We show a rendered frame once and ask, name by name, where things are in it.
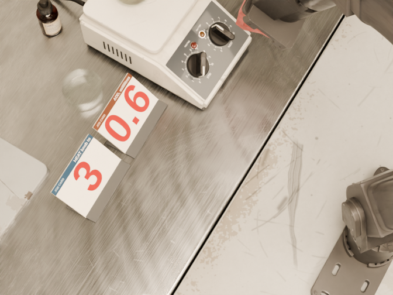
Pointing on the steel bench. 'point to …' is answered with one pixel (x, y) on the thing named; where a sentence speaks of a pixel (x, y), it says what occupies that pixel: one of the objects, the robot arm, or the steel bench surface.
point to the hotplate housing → (106, 38)
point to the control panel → (202, 84)
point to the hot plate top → (140, 20)
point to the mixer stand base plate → (17, 182)
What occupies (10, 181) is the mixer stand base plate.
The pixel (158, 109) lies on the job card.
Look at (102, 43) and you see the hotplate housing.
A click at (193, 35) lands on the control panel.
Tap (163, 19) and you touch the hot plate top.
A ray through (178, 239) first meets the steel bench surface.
